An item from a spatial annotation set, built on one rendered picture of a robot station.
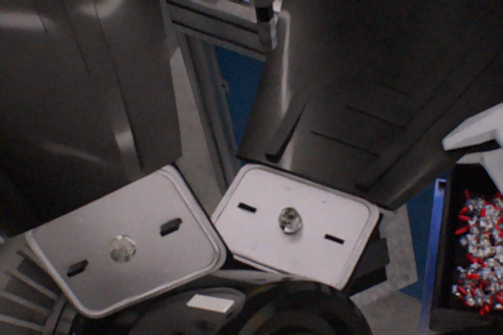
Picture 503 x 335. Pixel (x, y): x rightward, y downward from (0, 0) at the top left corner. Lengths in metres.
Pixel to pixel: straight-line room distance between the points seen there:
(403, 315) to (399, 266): 1.03
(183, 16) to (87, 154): 0.66
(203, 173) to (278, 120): 1.34
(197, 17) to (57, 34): 0.66
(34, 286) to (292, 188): 0.16
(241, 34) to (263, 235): 0.56
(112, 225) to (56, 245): 0.03
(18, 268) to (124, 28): 0.19
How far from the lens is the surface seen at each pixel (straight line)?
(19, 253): 0.51
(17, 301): 0.50
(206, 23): 1.03
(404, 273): 0.69
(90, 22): 0.37
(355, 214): 0.48
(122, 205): 0.41
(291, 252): 0.47
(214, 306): 0.39
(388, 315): 1.71
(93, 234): 0.42
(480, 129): 0.50
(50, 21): 0.38
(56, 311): 0.49
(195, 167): 1.86
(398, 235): 0.68
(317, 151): 0.50
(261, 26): 0.31
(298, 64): 0.54
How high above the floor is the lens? 1.63
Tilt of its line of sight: 62 degrees down
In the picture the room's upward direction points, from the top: 11 degrees counter-clockwise
